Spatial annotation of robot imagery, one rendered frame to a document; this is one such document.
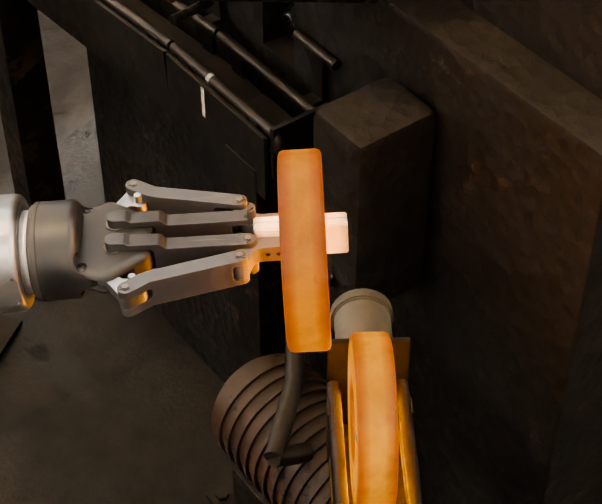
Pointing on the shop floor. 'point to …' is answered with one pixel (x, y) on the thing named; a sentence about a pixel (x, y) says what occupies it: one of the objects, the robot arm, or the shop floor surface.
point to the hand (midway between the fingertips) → (301, 234)
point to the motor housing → (264, 406)
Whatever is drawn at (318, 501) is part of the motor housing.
